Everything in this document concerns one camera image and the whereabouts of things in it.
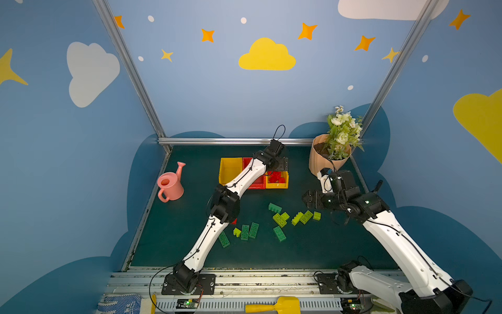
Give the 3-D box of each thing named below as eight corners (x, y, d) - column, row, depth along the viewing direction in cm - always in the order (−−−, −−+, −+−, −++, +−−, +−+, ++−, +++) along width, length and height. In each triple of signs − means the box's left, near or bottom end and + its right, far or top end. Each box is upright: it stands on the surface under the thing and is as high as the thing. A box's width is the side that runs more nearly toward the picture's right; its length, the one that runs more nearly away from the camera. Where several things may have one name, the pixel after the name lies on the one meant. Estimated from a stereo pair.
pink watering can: (161, 205, 98) (152, 192, 89) (171, 175, 110) (164, 162, 101) (180, 205, 98) (173, 193, 89) (188, 175, 110) (182, 162, 101)
